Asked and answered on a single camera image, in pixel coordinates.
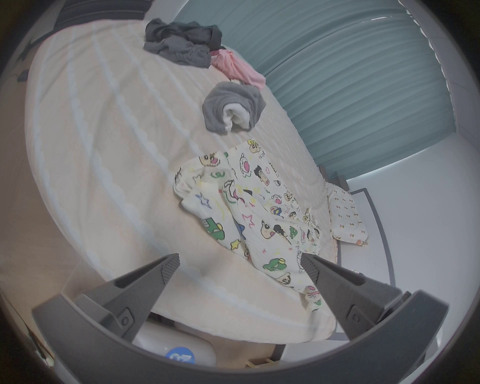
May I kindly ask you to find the white printed pyjama top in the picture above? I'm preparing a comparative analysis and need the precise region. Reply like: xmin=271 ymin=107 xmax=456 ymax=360
xmin=173 ymin=139 xmax=324 ymax=314

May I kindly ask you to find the blue-green curtain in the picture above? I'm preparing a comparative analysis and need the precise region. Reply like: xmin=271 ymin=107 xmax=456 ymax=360
xmin=176 ymin=0 xmax=417 ymax=74
xmin=266 ymin=20 xmax=460 ymax=181

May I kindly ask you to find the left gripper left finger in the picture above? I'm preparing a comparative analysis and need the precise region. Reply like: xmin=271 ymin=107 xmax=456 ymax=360
xmin=77 ymin=253 xmax=181 ymax=342

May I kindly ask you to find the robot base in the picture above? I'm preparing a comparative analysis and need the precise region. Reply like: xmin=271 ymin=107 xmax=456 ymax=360
xmin=133 ymin=315 xmax=218 ymax=376

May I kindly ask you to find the pink garment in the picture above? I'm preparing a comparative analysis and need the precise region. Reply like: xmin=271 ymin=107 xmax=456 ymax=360
xmin=210 ymin=49 xmax=267 ymax=90

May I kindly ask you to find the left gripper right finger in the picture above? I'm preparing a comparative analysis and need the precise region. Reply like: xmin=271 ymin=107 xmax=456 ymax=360
xmin=300 ymin=253 xmax=404 ymax=342

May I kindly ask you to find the bed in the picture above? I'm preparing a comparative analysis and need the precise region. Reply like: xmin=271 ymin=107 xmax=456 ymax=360
xmin=22 ymin=17 xmax=396 ymax=344

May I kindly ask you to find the black chest of drawers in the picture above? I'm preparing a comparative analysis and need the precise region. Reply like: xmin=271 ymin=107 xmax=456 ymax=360
xmin=50 ymin=0 xmax=152 ymax=31

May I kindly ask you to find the white printed pillow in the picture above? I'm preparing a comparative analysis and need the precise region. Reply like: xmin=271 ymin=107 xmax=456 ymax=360
xmin=326 ymin=183 xmax=370 ymax=247

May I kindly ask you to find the dark grey garment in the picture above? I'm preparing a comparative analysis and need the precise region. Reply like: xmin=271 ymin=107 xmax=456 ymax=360
xmin=143 ymin=37 xmax=212 ymax=69

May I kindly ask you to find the black garment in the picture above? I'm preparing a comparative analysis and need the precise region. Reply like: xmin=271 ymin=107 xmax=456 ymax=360
xmin=144 ymin=19 xmax=223 ymax=51

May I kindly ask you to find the grey bedside table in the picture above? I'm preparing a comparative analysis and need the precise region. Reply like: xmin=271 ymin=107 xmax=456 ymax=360
xmin=318 ymin=169 xmax=351 ymax=188

